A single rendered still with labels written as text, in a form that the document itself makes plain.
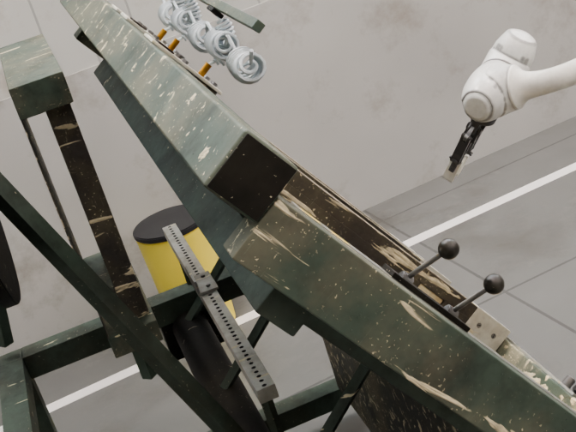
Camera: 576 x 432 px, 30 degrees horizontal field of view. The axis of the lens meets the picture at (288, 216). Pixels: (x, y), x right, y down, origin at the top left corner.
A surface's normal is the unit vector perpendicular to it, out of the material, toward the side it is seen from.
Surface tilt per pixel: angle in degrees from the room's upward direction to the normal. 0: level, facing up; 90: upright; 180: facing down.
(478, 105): 93
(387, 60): 90
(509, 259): 0
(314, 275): 90
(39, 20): 90
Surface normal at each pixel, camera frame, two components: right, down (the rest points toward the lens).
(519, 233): -0.28, -0.88
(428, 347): 0.29, 0.29
